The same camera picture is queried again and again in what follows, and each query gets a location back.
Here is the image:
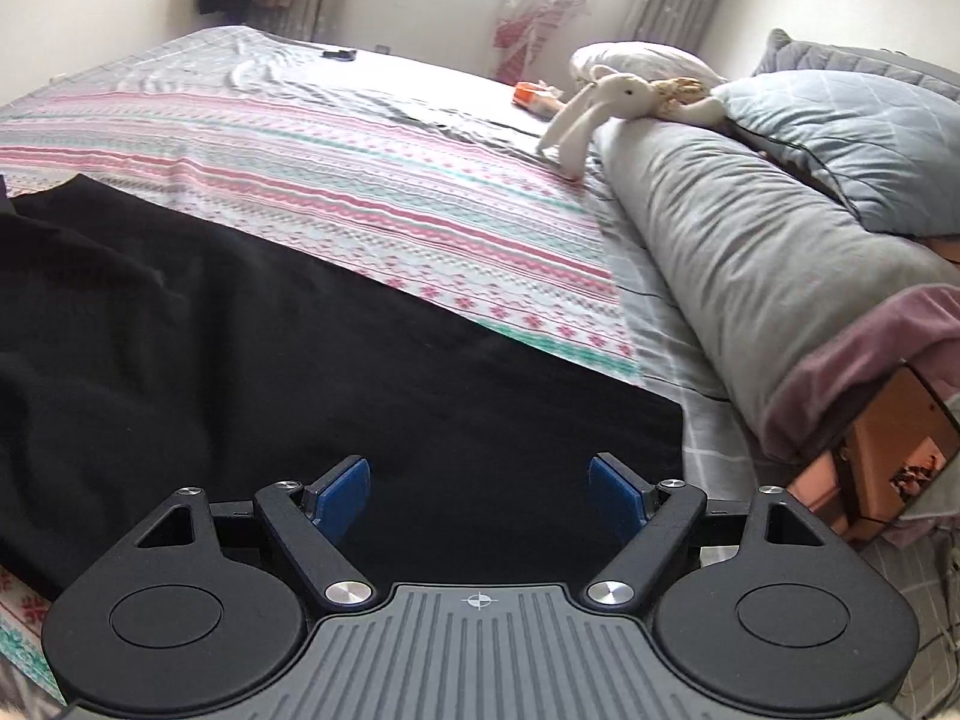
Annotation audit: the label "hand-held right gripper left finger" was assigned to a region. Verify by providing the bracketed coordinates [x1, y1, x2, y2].
[135, 454, 376, 611]

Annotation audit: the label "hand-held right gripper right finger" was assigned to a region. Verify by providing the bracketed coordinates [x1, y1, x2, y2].
[585, 453, 826, 608]

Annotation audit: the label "black pants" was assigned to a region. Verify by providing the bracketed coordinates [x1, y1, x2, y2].
[0, 174, 687, 602]

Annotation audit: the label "grey duvet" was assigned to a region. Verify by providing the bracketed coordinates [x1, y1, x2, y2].
[596, 116, 960, 460]

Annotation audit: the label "wooden nightstand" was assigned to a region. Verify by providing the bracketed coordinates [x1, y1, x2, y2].
[793, 361, 960, 547]

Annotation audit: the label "mauve fleece blanket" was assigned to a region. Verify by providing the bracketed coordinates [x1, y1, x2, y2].
[769, 283, 960, 467]

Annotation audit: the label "patterned woven blanket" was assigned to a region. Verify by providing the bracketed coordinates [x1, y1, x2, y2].
[0, 90, 644, 702]

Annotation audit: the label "white plush bunny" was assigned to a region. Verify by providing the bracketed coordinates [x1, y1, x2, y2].
[536, 66, 732, 172]

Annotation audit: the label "orange packet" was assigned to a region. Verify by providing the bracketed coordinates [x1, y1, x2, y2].
[514, 81, 562, 111]

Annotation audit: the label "blue-grey quilted pillow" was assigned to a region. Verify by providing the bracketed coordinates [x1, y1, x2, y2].
[711, 71, 960, 239]

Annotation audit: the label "pale pink pillow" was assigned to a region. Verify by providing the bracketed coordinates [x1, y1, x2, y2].
[570, 41, 727, 89]

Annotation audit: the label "pink hanging clothes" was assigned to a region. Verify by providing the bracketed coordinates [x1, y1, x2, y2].
[493, 0, 595, 81]

